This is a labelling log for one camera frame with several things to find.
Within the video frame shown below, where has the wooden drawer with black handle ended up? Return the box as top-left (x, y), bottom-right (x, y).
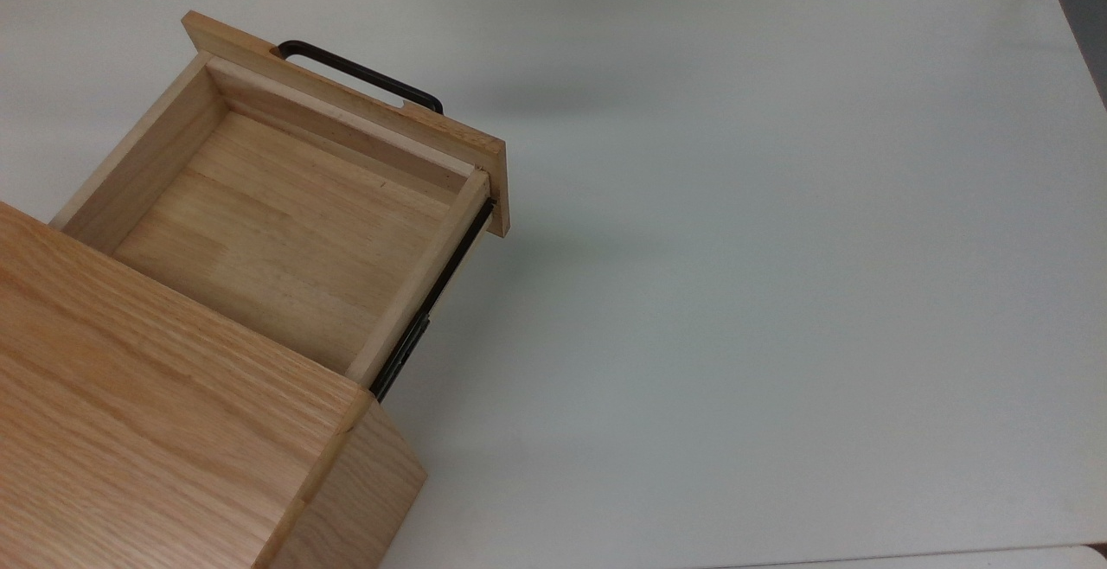
top-left (50, 10), bottom-right (511, 388)

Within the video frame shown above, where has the black metal drawer handle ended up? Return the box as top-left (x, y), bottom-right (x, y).
top-left (277, 40), bottom-right (445, 116)

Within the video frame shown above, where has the black metal drawer slide rail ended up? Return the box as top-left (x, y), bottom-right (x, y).
top-left (370, 197), bottom-right (496, 403)

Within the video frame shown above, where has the light wooden drawer cabinet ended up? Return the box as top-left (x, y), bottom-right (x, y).
top-left (0, 201), bottom-right (428, 569)

